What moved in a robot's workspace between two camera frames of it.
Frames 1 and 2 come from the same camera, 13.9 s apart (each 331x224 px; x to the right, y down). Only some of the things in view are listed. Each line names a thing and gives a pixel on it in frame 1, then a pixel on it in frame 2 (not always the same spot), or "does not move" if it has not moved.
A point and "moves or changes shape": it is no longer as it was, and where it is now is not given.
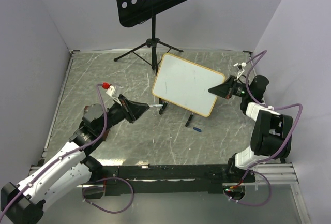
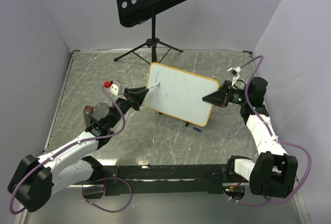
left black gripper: x=133 y=110 to x=134 y=97
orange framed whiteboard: x=186 y=84 moves or changes shape
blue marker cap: x=197 y=129 does not move
